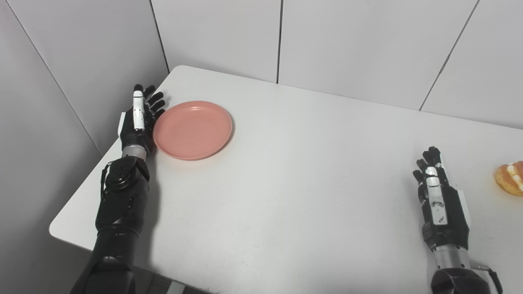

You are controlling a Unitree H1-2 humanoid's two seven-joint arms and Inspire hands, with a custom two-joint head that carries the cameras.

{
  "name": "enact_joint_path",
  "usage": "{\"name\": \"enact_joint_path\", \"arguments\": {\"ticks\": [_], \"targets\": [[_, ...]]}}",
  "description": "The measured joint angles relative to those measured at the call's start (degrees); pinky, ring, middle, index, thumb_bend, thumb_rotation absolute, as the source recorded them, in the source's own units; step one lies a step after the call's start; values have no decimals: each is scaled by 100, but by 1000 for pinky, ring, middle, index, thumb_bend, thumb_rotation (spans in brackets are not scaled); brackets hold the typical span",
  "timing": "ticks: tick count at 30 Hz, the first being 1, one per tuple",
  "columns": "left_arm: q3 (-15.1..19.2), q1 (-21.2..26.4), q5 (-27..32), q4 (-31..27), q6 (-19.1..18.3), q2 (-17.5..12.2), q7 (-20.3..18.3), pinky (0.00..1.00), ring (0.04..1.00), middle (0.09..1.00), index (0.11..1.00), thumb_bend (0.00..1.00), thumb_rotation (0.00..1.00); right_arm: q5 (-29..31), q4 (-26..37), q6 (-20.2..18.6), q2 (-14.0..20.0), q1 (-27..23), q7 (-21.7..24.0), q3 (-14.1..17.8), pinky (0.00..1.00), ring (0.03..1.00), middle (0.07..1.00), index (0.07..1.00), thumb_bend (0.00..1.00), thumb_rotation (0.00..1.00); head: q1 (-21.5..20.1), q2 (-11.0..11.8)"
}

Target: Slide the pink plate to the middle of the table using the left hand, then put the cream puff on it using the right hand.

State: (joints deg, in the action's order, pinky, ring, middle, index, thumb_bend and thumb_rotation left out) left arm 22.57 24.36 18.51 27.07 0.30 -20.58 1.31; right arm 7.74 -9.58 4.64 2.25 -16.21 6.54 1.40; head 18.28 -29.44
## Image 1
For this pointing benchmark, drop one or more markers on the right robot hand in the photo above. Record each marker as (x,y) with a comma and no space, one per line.
(443,212)

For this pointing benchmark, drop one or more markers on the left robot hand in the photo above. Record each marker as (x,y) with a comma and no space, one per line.
(137,126)

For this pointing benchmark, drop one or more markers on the pink plate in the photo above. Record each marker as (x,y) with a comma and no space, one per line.
(193,130)

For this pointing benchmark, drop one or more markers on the cream puff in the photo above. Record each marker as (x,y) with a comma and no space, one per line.
(510,178)

